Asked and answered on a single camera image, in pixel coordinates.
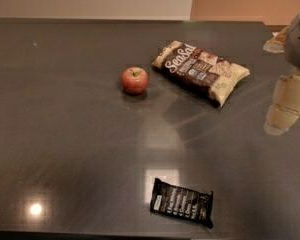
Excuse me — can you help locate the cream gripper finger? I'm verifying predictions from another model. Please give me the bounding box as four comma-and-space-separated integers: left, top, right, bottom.
264, 70, 300, 136
263, 26, 288, 53

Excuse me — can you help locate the brown sea salt snack bag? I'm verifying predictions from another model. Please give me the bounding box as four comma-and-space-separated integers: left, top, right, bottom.
152, 41, 250, 106

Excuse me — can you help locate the red apple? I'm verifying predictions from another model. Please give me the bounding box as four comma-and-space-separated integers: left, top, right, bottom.
121, 67, 149, 95

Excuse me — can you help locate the black rxbar chocolate bar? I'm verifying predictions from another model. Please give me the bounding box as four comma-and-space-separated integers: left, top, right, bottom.
150, 178, 213, 229

